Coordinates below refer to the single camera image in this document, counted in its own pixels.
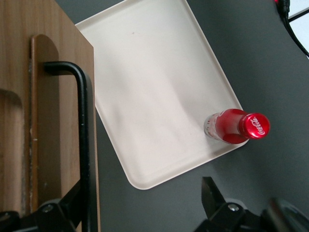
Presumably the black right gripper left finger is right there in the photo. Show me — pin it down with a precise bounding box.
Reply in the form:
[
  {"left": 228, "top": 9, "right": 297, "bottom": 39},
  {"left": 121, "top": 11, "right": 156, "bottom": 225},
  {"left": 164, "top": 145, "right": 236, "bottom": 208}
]
[{"left": 21, "top": 180, "right": 82, "bottom": 232}]

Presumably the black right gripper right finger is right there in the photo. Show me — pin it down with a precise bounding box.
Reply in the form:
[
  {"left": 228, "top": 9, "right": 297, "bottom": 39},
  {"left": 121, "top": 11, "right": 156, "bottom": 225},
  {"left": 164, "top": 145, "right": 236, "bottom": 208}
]
[{"left": 193, "top": 176, "right": 262, "bottom": 232}]

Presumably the black metal drawer handle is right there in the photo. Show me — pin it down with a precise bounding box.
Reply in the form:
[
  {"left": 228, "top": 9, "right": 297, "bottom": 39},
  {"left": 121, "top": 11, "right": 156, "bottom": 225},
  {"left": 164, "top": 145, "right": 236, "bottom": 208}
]
[{"left": 43, "top": 61, "right": 94, "bottom": 232}]

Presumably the red cola bottle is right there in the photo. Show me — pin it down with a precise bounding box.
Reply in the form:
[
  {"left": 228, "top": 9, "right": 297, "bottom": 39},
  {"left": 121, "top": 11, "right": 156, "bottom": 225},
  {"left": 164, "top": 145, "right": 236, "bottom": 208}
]
[{"left": 204, "top": 108, "right": 271, "bottom": 147}]

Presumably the beige plastic tray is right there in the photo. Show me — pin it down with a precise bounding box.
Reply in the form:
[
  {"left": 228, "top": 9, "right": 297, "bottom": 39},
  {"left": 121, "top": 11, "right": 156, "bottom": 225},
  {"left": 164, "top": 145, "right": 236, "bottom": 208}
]
[{"left": 74, "top": 0, "right": 249, "bottom": 191}]

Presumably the black cable with red plug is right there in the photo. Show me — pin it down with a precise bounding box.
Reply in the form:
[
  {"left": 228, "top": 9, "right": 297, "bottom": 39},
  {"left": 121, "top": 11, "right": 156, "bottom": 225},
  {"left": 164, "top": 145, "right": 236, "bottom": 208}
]
[{"left": 274, "top": 0, "right": 309, "bottom": 58}]

